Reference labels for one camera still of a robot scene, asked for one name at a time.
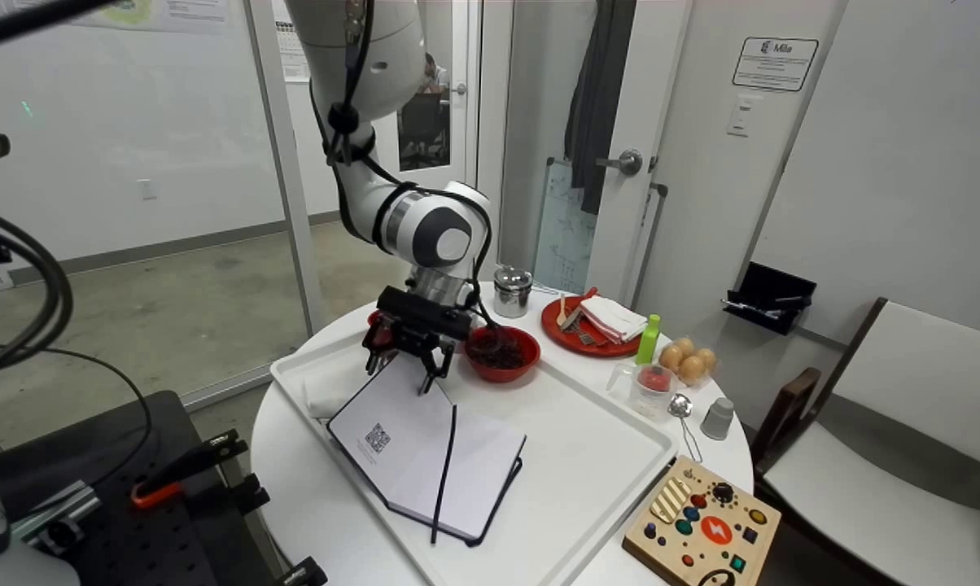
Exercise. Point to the small metal jar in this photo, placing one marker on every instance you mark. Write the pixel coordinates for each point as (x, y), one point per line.
(513, 292)

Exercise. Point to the black floor tray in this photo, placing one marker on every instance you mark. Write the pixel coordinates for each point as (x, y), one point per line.
(770, 294)

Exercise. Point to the clear plastic container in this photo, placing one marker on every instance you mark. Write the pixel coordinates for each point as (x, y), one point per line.
(652, 381)

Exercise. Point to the blue notebook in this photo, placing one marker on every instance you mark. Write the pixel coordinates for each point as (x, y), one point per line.
(401, 443)

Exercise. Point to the white napkin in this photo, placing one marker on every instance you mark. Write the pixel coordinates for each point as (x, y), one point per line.
(612, 318)

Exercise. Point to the small grey cup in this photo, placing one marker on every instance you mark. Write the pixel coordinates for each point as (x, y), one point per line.
(716, 418)

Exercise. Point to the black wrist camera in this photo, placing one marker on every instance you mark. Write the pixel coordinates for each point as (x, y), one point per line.
(424, 311)

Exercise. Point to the red bowl with beans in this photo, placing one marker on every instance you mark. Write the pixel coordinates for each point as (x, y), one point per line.
(503, 354)

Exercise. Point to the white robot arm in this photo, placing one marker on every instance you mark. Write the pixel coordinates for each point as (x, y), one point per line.
(424, 228)

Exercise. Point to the wooden toy board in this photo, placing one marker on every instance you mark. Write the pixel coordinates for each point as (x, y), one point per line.
(705, 532)

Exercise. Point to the silver metal bracket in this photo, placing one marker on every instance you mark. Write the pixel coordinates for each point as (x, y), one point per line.
(61, 515)

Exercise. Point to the dark wall poster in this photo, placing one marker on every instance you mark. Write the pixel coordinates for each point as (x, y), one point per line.
(424, 131)

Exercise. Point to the white wall sign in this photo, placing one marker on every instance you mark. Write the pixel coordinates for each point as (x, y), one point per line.
(776, 65)

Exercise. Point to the metal spoon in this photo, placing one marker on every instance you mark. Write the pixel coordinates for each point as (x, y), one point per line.
(681, 407)

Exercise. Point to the red plastic utensil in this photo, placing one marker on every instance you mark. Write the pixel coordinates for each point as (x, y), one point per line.
(575, 309)

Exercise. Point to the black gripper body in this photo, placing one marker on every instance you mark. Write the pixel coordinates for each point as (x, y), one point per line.
(412, 343)

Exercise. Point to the dark hanging jacket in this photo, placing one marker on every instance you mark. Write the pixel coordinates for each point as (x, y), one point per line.
(597, 98)

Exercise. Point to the black table clamp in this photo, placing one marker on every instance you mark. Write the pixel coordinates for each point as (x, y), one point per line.
(184, 470)
(303, 575)

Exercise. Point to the black work table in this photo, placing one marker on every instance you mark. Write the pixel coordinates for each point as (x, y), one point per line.
(100, 457)

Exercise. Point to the chair with white seat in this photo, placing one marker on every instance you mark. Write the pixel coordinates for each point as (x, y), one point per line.
(911, 434)

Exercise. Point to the green bottle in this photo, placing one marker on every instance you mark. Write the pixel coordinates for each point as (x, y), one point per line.
(649, 343)

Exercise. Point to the brown egg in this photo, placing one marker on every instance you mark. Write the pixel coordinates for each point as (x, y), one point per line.
(692, 369)
(672, 358)
(706, 358)

